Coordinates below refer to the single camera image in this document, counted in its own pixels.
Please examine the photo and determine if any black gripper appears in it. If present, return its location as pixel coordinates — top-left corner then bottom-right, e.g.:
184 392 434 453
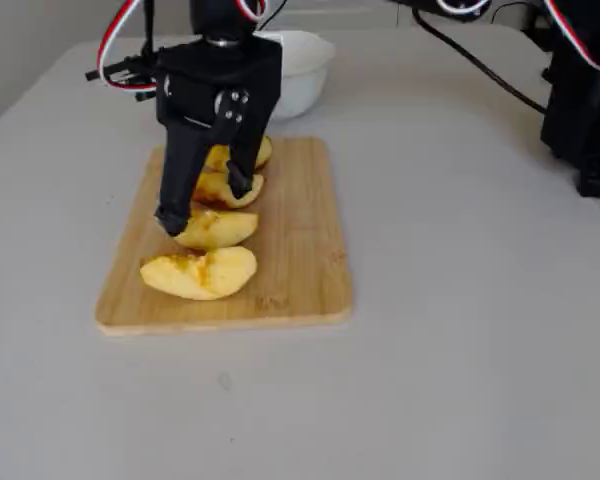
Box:
153 37 284 237

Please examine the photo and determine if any yellow apple slice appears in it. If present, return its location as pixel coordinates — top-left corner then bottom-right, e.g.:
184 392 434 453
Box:
139 245 258 302
192 171 266 210
172 207 260 250
203 135 274 175

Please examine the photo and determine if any white ceramic bowl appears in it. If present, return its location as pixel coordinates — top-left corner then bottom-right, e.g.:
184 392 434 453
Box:
267 29 337 120

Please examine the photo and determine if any bamboo cutting board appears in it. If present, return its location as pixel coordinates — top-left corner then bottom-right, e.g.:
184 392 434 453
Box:
94 136 354 336

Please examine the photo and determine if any thin black cable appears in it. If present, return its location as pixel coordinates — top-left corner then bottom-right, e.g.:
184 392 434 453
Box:
259 0 290 31

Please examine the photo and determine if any thick black cable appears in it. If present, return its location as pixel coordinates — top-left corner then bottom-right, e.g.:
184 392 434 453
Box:
410 4 549 115

